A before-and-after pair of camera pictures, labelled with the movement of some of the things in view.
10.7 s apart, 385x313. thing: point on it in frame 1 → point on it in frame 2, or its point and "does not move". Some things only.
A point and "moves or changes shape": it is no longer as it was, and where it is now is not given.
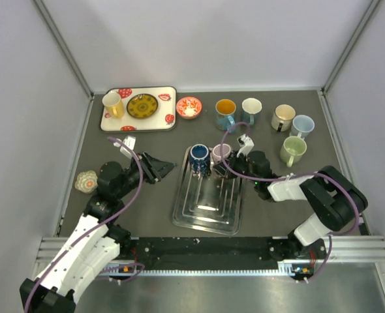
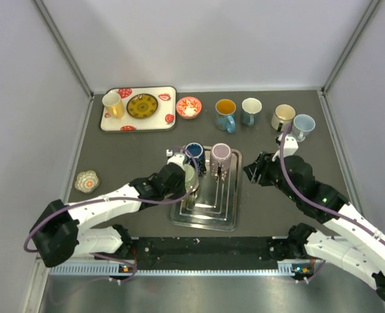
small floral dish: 86,181 does not move
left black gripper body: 149,173 → 177,191
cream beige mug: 284,115 does not move
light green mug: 292,150 moves or changes shape
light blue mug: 302,126 does not move
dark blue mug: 200,160 moves or changes shape
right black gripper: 233,160 → 263,163
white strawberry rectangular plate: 163,119 does not move
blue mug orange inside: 225,110 does not move
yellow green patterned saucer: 142,105 does not move
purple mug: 216,152 does not move
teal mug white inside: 250,109 does not move
